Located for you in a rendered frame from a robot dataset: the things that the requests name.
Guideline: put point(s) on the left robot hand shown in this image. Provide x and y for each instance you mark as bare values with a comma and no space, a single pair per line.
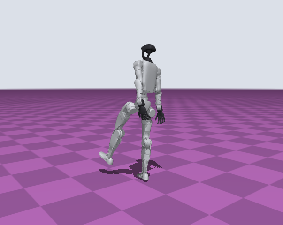
143,112

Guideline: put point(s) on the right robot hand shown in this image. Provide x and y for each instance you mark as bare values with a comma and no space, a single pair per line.
160,116

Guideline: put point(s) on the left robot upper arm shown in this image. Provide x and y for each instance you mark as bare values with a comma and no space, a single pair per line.
138,70

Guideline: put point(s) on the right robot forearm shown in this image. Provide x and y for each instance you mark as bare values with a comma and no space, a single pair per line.
158,100

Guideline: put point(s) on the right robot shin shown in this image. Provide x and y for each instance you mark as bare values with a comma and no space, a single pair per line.
145,155

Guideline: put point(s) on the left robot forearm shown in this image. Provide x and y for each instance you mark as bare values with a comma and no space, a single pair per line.
139,90

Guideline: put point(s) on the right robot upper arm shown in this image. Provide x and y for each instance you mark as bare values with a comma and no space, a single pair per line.
157,88

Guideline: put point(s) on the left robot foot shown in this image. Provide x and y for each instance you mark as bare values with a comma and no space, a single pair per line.
104,156

